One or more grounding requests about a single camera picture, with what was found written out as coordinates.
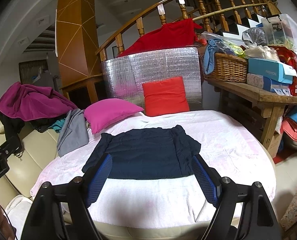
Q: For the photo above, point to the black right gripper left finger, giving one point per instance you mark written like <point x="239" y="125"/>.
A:
<point x="61" y="211"/>

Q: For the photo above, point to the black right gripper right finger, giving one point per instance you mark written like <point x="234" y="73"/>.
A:
<point x="242" y="211"/>

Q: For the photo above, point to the navy blue padded jacket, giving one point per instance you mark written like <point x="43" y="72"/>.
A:
<point x="147" y="154"/>

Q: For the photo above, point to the black garment on sofa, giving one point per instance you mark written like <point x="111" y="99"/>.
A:
<point x="13" y="126"/>

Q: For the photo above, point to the floral fabric bag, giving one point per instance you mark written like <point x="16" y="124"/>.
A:
<point x="293" y="209"/>

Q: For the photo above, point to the magenta fleece garment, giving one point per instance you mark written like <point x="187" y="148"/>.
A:
<point x="29" y="102"/>

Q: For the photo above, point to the teal garment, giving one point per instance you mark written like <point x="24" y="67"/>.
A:
<point x="58" y="125"/>

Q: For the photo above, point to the white pink bed blanket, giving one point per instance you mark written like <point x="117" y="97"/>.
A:
<point x="225" y="145"/>

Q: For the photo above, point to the cardboard box under table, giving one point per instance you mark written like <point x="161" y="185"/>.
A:
<point x="274" y="144"/>

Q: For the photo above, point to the grey garment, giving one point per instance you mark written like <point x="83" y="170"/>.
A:
<point x="73" y="134"/>

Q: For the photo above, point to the wooden side table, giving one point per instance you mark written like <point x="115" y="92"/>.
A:
<point x="258" y="109"/>

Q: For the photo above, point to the magenta pillow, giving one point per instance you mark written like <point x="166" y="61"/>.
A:
<point x="109" y="111"/>

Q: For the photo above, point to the wooden pillar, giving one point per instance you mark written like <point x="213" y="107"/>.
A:
<point x="77" y="43"/>

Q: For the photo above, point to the floral patterned box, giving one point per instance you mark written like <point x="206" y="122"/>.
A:
<point x="268" y="84"/>

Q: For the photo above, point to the light blue shoe box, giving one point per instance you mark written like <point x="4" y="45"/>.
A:
<point x="274" y="70"/>

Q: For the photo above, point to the silver foil insulation board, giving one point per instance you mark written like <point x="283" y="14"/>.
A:
<point x="125" y="75"/>

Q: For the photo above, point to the wicker basket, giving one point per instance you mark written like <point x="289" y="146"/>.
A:
<point x="228" y="68"/>

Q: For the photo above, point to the red pillow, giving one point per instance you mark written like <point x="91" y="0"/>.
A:
<point x="165" y="97"/>

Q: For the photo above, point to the red patterned bag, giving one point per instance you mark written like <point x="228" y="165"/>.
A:
<point x="288" y="57"/>

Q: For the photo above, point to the blue cloth in basket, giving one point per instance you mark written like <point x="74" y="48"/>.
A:
<point x="215" y="45"/>

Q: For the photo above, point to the grey plastic bag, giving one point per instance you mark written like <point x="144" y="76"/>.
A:
<point x="254" y="36"/>

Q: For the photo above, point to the clear plastic storage box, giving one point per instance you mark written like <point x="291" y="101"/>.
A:
<point x="281" y="30"/>

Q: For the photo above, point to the red cloth on railing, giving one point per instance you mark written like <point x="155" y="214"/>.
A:
<point x="171" y="35"/>

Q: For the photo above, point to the wooden stair railing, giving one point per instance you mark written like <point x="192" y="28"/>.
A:
<point x="212" y="15"/>

